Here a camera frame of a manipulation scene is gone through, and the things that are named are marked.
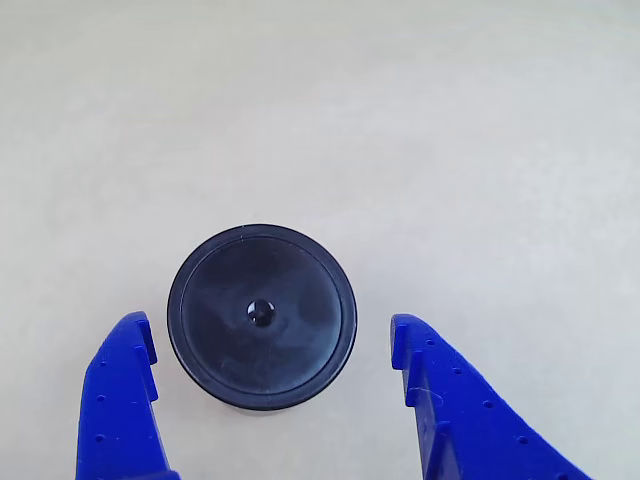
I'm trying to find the black cylinder canister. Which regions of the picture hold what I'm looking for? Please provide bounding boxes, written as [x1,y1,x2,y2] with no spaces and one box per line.
[167,223,359,414]

